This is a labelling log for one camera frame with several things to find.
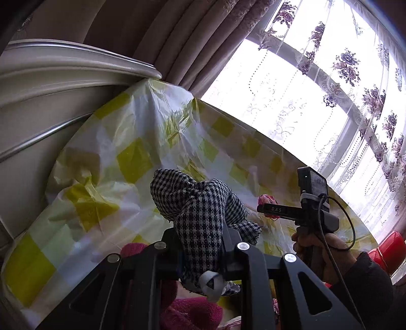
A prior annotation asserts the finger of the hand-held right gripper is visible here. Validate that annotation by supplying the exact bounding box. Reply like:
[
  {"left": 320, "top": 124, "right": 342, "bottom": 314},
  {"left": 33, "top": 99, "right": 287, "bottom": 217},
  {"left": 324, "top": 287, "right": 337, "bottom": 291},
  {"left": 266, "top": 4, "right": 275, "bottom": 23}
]
[{"left": 256, "top": 204, "right": 300, "bottom": 220}]

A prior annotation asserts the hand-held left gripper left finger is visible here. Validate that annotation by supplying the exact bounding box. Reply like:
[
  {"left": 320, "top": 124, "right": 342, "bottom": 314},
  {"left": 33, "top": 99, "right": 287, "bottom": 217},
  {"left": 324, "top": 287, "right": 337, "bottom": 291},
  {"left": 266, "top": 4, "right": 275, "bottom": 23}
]
[{"left": 38, "top": 228, "right": 183, "bottom": 330}]

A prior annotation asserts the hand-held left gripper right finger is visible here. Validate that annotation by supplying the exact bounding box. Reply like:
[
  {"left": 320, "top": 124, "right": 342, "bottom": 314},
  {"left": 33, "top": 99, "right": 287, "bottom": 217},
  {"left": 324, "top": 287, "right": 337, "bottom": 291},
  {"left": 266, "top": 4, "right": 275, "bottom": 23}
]
[{"left": 222, "top": 227, "right": 364, "bottom": 330}]

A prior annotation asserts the black white houndstooth cloth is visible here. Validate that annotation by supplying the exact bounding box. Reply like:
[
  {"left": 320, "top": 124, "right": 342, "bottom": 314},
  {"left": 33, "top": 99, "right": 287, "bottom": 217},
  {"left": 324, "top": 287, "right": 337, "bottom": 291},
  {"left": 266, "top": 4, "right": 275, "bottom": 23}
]
[{"left": 150, "top": 168, "right": 262, "bottom": 302}]

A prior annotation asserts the magenta knit hat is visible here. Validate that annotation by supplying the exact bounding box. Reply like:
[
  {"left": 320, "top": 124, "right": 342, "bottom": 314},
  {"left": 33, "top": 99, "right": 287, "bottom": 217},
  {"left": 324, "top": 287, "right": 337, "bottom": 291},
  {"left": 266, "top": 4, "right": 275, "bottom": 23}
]
[{"left": 121, "top": 243, "right": 224, "bottom": 330}]

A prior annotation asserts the person's right forearm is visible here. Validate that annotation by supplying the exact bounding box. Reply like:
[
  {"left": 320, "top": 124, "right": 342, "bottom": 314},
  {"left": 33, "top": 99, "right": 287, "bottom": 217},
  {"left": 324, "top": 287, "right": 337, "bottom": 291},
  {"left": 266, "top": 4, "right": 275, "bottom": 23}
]
[{"left": 330, "top": 251, "right": 406, "bottom": 330}]

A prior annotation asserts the person's right hand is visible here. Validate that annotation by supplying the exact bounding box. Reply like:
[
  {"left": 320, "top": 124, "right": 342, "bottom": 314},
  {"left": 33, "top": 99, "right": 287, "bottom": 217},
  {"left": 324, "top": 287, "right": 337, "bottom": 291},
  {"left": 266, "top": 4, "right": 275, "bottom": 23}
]
[{"left": 291, "top": 230, "right": 357, "bottom": 284}]

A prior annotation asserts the pink patterned small cloth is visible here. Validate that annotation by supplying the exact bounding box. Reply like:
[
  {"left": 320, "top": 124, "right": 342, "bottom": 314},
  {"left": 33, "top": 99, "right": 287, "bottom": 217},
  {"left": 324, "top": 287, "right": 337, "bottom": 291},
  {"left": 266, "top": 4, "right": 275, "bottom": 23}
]
[{"left": 258, "top": 193, "right": 280, "bottom": 221}]

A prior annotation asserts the red plastic thermos jug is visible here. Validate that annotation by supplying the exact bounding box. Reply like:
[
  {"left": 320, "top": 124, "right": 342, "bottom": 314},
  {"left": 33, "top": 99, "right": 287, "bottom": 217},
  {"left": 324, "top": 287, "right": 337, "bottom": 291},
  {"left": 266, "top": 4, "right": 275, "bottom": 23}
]
[{"left": 368, "top": 230, "right": 406, "bottom": 283}]

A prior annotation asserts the yellow checked plastic tablecloth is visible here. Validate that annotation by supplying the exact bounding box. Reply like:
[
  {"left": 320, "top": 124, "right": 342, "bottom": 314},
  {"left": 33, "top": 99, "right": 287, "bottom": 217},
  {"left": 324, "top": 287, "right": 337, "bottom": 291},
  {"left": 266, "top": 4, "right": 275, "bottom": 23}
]
[{"left": 0, "top": 78, "right": 379, "bottom": 330}]

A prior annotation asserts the floral lace curtain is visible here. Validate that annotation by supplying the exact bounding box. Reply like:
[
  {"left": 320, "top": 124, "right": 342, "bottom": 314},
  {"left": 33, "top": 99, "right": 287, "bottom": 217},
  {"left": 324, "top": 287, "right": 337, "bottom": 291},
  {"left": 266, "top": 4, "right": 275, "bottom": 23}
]
[{"left": 203, "top": 0, "right": 406, "bottom": 223}]

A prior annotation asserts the brown drape curtain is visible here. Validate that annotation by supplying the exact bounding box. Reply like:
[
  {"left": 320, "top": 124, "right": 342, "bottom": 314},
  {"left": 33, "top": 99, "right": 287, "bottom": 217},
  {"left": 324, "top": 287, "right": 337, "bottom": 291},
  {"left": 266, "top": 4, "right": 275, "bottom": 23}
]
[{"left": 9, "top": 0, "right": 283, "bottom": 99}]

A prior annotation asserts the black cable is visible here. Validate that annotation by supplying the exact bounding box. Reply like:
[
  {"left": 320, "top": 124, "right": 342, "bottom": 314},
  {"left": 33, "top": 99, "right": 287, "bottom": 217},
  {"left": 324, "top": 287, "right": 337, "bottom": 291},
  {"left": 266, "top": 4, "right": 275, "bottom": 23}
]
[{"left": 319, "top": 195, "right": 365, "bottom": 330}]

